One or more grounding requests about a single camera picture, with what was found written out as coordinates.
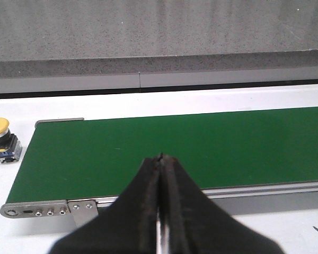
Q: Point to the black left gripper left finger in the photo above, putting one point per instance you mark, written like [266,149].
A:
[126,226]

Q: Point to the yellow mushroom push button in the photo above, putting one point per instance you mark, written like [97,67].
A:
[10,145]

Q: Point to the metal conveyor end bracket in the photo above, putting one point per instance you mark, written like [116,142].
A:
[82,210]

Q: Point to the aluminium conveyor side rail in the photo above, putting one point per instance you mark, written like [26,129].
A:
[261,190]

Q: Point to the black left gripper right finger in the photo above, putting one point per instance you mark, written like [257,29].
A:
[193,223]

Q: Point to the green conveyor belt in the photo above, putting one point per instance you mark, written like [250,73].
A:
[97,158]

